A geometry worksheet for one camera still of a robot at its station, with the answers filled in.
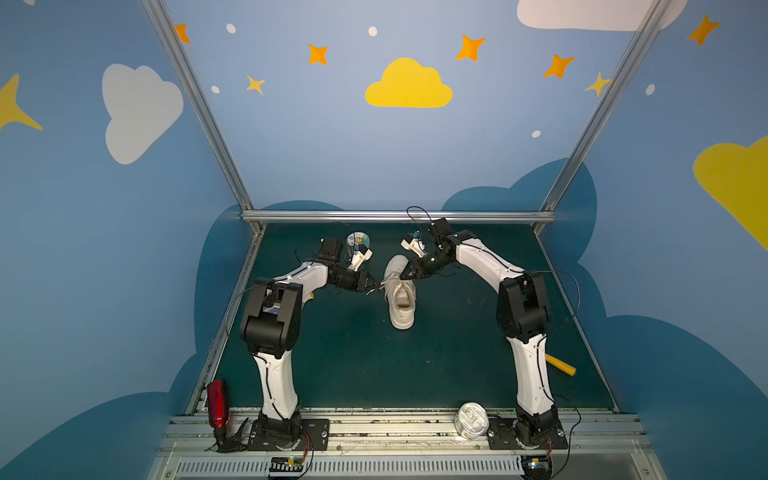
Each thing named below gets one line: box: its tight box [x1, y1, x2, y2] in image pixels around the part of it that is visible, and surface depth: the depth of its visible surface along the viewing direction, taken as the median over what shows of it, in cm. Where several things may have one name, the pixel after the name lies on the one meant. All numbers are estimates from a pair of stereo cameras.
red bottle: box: [207, 380, 229, 429], surface depth 77 cm
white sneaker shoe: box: [384, 254, 417, 330], surface depth 95 cm
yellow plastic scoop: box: [545, 354, 577, 376], surface depth 86 cm
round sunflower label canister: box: [346, 231, 370, 255], surface depth 110 cm
